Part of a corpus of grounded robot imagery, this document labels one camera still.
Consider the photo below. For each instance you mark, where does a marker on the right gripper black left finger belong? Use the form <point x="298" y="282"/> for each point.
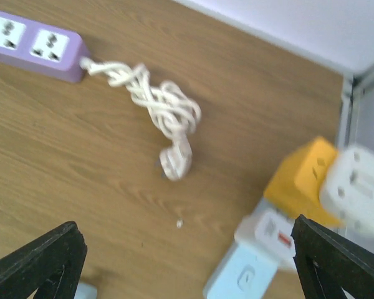
<point x="47" y="267"/>

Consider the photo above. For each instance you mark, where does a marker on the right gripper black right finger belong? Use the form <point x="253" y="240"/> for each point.
<point x="328" y="265"/>

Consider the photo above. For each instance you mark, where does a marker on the white cube adapter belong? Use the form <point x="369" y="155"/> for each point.
<point x="347" y="191"/>

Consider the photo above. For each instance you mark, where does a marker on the light blue charger block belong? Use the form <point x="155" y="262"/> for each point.
<point x="245" y="271"/>

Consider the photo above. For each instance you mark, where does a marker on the purple power strip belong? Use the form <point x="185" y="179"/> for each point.
<point x="41" y="48"/>

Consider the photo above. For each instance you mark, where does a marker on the yellow plug adapter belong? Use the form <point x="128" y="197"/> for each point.
<point x="295" y="186"/>

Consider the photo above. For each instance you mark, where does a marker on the white usb charger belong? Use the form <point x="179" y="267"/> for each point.
<point x="269" y="232"/>

